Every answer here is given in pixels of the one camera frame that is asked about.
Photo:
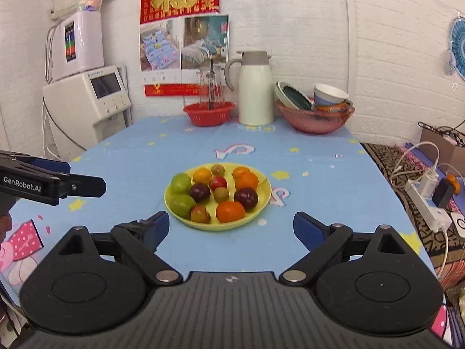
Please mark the yellow-orange kumquat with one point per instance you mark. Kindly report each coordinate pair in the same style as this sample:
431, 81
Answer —
202, 176

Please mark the white power strip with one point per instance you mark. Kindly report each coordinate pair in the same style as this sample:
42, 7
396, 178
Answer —
437, 219

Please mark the white thermos jug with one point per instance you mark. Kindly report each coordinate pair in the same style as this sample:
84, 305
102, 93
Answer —
255, 88

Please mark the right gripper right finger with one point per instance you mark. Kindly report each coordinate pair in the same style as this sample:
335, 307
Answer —
332, 245

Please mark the large orange tangerine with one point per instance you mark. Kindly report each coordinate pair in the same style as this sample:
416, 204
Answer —
229, 211

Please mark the brown kiwi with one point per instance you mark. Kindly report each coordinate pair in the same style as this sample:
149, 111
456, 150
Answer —
218, 170
221, 195

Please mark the red small tomato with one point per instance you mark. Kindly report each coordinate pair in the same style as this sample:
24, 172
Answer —
218, 182

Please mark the cardboard box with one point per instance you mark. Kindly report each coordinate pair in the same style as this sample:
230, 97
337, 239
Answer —
451, 156

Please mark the dark purple plum front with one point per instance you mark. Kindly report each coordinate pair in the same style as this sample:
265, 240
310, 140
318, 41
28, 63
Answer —
247, 197

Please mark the orange kumquat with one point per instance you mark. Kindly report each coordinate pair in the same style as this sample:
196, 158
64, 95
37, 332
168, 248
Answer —
239, 171

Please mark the clear glass cups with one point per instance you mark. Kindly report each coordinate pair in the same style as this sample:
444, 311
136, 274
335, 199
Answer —
210, 89

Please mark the blue patterned tablecloth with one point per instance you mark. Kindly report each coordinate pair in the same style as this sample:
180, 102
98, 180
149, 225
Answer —
230, 295

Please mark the green white plate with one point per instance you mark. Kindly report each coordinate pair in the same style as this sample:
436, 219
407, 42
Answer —
291, 97

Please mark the dark purple plum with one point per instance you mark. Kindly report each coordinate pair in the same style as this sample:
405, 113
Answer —
200, 192
247, 197

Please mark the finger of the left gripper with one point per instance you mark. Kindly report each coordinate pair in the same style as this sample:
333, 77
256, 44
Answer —
70, 184
48, 164

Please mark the dark purple plum back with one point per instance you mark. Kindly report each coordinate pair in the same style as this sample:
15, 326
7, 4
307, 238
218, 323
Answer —
200, 192

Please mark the stacked ceramic bowls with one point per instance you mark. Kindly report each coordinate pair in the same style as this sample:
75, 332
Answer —
328, 98

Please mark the white water dispenser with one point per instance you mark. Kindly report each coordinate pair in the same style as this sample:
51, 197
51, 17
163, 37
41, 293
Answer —
87, 108

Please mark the red plastic basket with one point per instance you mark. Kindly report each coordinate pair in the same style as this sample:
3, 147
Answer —
206, 115

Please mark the white wall water purifier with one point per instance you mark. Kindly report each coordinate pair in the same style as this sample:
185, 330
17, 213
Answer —
77, 45

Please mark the blue round wall fan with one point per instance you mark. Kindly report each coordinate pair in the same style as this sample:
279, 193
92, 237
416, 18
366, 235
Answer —
455, 52

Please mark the bedding wall poster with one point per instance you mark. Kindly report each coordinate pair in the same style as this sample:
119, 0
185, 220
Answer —
176, 54

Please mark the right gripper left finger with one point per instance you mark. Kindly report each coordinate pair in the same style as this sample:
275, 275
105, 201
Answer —
123, 256

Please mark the red-yellow plum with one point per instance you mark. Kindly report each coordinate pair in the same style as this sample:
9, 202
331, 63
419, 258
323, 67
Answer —
200, 214

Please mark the green mango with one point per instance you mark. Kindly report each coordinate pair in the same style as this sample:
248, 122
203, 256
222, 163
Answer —
181, 205
181, 183

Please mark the brown kiwi back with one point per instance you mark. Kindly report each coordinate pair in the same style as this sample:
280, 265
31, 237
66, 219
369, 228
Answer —
218, 170

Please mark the left hand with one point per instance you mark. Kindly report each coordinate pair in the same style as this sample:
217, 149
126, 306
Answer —
5, 226

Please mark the yellow plastic plate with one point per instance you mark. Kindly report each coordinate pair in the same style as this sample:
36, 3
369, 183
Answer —
264, 192

